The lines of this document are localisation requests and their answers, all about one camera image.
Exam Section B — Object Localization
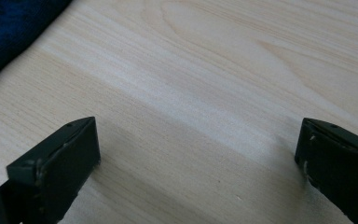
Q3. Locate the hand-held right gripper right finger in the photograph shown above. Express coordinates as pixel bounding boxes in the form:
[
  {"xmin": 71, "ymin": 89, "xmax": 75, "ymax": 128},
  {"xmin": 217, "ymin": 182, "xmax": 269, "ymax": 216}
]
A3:
[{"xmin": 294, "ymin": 117, "xmax": 358, "ymax": 224}]

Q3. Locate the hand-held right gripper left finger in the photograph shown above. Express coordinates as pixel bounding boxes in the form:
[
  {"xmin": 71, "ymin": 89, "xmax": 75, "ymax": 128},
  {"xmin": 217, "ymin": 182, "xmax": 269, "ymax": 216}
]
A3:
[{"xmin": 0, "ymin": 116, "xmax": 102, "ymax": 224}]

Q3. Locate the dark blue cloth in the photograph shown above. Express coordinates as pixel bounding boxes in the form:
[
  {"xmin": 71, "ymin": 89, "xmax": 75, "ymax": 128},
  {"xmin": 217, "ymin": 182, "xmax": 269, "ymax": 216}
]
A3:
[{"xmin": 0, "ymin": 0, "xmax": 73, "ymax": 96}]

